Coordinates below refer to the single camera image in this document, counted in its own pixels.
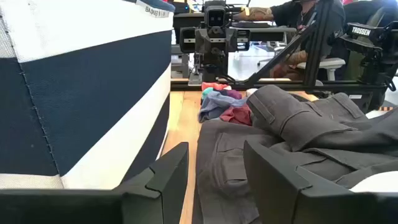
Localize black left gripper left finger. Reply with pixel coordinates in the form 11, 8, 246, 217
0, 142, 190, 224

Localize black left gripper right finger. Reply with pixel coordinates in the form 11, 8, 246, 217
243, 140, 398, 224

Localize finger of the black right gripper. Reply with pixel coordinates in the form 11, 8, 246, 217
224, 27, 239, 53
195, 28, 211, 54

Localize blue-grey garment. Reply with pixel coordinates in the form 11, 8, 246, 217
198, 90, 249, 123

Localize maroon shirt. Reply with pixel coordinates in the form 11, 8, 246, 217
219, 104, 253, 127

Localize grey cargo trousers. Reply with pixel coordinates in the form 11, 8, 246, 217
192, 84, 398, 224

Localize white towel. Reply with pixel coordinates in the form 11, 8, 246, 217
349, 170, 398, 193

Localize coral sock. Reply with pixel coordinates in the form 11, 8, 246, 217
201, 82, 233, 91

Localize teal sock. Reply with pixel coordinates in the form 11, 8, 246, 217
201, 87, 215, 100

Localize purple garment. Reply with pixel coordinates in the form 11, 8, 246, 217
217, 89, 243, 100

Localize person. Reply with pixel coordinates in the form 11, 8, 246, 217
233, 0, 346, 80

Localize white office chair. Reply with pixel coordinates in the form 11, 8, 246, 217
297, 57, 346, 82

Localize navy white striped fabric basket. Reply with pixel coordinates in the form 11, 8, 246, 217
0, 0, 176, 190

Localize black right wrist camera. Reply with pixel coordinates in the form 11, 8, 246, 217
203, 1, 228, 35

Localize black aluminium table frame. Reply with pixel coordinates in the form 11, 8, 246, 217
170, 0, 389, 94

